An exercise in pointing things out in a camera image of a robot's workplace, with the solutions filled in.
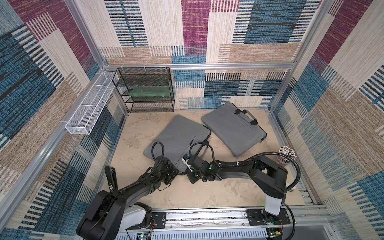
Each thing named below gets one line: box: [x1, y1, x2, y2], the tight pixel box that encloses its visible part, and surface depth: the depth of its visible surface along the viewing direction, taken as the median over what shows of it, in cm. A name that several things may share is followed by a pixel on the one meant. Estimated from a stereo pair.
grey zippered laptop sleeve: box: [143, 115, 211, 175], surface depth 102 cm
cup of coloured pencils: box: [277, 145, 297, 167], surface depth 78 cm
